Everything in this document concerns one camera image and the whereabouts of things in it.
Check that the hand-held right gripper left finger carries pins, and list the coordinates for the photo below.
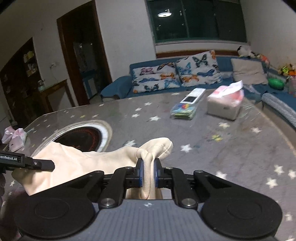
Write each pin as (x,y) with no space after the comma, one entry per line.
(139,172)

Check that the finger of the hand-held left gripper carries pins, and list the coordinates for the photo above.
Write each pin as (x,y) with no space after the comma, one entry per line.
(39,165)

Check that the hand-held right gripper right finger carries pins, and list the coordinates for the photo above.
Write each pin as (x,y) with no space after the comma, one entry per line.
(158,173)

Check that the cream garment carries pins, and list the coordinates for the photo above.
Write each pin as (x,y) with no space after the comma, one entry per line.
(104,162)

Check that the pink plastic bag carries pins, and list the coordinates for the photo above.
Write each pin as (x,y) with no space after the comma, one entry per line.
(16,139)

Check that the round built-in cooktop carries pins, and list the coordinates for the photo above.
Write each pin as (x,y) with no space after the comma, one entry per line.
(81,136)

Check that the clear plastic box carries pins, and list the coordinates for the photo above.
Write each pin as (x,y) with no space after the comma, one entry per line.
(183,111)

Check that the yellow green paper scrap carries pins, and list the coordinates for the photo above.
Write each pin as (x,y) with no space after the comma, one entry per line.
(217,138)

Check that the dark wooden shelf cabinet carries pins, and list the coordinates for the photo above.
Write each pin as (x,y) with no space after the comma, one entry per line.
(20,92)

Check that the grey star-print tablecloth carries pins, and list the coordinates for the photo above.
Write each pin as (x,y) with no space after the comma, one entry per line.
(231,162)

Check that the pale green jar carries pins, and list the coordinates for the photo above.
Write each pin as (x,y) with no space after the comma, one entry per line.
(41,85)

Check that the wooden desk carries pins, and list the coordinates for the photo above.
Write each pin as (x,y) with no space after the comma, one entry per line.
(57,85)

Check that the white remote control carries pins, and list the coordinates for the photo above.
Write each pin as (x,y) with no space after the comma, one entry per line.
(192,97)

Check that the blue sofa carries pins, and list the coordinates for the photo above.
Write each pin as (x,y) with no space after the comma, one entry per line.
(115,89)

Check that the pink white tissue pack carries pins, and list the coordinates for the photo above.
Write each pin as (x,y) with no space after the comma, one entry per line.
(222,109)

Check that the blue cabinet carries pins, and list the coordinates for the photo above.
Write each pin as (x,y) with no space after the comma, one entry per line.
(89,83)

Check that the butterfly print cushion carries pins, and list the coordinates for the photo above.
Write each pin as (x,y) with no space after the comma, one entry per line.
(198,69)
(155,76)

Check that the grey cushion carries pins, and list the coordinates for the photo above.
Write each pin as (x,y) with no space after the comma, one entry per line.
(248,69)

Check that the green bowl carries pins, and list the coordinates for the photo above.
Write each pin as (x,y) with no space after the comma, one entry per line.
(276,83)

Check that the black white plush toy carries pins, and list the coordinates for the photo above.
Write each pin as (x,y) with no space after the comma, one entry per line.
(244,51)

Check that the orange plush toy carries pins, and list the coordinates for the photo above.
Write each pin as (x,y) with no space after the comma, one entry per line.
(263,59)

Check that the green framed window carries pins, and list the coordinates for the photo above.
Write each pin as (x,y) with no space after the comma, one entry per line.
(196,20)

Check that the clear storage box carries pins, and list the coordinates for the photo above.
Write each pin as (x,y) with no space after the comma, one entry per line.
(291,85)

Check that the pile of small plush toys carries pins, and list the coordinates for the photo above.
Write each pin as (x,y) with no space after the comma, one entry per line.
(286,69)

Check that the wooden doorway frame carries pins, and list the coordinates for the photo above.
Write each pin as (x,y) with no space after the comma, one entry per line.
(101,41)

